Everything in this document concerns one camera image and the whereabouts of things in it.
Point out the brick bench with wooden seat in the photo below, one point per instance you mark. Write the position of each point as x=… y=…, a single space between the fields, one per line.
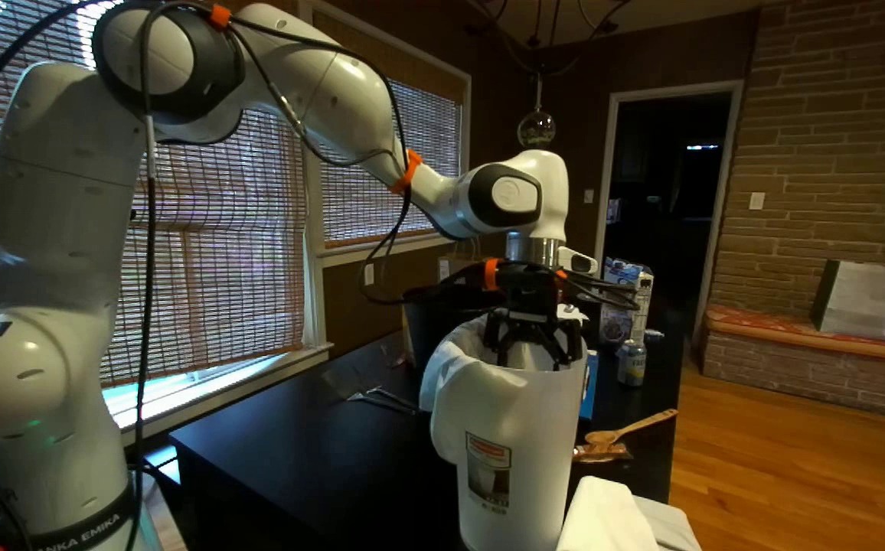
x=810 y=357

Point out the white folded cloth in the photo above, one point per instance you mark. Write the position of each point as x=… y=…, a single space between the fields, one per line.
x=609 y=516

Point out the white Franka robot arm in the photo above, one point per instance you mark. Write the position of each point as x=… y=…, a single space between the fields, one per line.
x=52 y=233

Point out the translucent white plastic jug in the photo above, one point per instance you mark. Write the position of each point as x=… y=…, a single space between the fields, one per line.
x=537 y=461

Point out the blue box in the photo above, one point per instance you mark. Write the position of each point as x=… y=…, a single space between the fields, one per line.
x=591 y=386

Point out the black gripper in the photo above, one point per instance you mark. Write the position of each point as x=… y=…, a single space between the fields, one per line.
x=526 y=295

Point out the white flat box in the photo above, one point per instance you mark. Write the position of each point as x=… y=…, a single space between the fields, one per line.
x=870 y=299

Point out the white wall outlet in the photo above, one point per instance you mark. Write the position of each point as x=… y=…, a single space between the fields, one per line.
x=369 y=272

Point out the grey white flat board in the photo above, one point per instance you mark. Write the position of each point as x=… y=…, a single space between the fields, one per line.
x=676 y=525

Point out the small white bottle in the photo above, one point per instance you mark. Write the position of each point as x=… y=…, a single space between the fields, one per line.
x=632 y=365

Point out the large bamboo window blind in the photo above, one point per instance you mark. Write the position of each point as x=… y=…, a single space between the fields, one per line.
x=228 y=265

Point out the white cloth towel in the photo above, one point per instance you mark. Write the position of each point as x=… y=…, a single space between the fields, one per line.
x=459 y=386

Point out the black wooden table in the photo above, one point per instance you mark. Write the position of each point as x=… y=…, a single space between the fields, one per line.
x=289 y=461

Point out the glass globe pendant lamp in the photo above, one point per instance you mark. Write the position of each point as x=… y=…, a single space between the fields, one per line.
x=537 y=130

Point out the white wall light switch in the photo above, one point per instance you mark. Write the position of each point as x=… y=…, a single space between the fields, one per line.
x=758 y=199

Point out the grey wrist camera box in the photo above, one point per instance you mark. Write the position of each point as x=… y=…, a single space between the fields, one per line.
x=580 y=261

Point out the blue white product package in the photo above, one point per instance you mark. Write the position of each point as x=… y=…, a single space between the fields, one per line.
x=629 y=301

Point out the white door frame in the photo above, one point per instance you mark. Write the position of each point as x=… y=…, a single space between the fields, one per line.
x=603 y=184

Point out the wooden spoon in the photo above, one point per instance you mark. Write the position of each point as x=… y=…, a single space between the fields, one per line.
x=629 y=428

